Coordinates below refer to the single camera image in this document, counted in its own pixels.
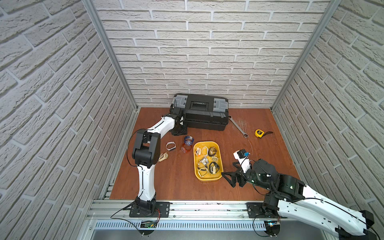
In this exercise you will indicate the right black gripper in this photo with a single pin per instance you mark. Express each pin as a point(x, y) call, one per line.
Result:
point(239, 175)

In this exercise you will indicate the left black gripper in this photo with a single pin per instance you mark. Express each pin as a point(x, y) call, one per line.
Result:
point(176, 111)

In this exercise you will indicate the blue transparent watch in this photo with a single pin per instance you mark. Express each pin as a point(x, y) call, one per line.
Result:
point(188, 140)

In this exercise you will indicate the white band watch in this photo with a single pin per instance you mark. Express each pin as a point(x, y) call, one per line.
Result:
point(170, 146)

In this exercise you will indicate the red transparent watch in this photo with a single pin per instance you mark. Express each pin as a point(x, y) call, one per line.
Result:
point(186, 148)

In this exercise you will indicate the pink orange watch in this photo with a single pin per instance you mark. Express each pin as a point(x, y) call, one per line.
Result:
point(198, 152)

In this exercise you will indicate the clear white watch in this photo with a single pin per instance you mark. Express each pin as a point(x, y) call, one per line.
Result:
point(203, 163)

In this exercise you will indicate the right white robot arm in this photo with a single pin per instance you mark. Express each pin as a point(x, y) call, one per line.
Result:
point(289, 197)

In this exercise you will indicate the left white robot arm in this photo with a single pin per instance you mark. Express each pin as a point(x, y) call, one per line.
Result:
point(146, 153)

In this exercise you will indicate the black plastic toolbox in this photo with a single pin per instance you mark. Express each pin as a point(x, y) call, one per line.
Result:
point(201, 111)

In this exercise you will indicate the yellow rectangular tray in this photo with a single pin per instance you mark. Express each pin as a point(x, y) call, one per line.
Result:
point(217, 158)

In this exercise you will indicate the silver combination wrench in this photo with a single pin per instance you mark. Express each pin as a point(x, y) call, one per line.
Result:
point(245, 135)

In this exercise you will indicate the yellow tape measure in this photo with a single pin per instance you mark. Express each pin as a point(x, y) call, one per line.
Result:
point(259, 133)

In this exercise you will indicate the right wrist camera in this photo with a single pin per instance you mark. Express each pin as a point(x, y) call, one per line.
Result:
point(243, 161)

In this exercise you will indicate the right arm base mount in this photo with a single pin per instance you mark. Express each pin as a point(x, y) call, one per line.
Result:
point(262, 210)

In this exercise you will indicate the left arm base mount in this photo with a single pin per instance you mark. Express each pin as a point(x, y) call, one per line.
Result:
point(151, 210)

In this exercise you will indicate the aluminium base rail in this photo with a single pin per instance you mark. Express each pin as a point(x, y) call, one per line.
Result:
point(177, 215)

